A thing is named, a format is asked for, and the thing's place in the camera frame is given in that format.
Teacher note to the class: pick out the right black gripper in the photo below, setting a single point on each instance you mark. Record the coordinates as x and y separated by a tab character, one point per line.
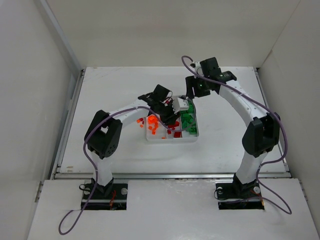
191	88

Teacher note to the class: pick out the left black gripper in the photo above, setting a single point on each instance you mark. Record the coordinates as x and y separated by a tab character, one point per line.
167	113

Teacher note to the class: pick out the orange dome lego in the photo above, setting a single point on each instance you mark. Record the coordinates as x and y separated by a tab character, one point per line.
152	119

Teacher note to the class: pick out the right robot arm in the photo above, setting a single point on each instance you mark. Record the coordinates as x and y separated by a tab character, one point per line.
262	129

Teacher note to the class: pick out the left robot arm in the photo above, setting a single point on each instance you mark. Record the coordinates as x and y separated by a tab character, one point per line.
103	134

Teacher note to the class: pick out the orange lego pile in tray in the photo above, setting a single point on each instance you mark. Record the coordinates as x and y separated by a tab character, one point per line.
155	131

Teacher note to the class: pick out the green lego pile in tray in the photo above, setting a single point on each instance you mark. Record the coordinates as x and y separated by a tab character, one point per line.
188	120

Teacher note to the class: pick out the white three-compartment tray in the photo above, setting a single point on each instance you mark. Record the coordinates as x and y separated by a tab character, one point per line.
183	130

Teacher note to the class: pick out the red square lego in tray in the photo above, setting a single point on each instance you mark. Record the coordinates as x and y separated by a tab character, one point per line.
177	135

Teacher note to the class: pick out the red lego pile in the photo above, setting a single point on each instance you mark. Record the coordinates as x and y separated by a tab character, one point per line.
141	122

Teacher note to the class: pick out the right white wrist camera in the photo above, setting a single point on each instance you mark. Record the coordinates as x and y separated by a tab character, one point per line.
195	65

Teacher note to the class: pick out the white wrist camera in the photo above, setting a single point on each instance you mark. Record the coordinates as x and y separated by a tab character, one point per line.
195	65
180	104

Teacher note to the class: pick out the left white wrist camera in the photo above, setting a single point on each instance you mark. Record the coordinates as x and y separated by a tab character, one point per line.
180	104

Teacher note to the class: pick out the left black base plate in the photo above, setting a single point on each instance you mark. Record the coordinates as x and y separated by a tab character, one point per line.
112	197

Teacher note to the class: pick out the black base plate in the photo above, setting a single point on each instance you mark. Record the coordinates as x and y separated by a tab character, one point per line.
229	199
112	197

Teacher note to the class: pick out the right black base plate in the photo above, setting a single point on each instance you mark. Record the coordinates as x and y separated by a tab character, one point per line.
229	199

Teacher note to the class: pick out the aluminium rail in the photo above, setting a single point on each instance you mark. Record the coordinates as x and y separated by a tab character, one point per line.
171	176

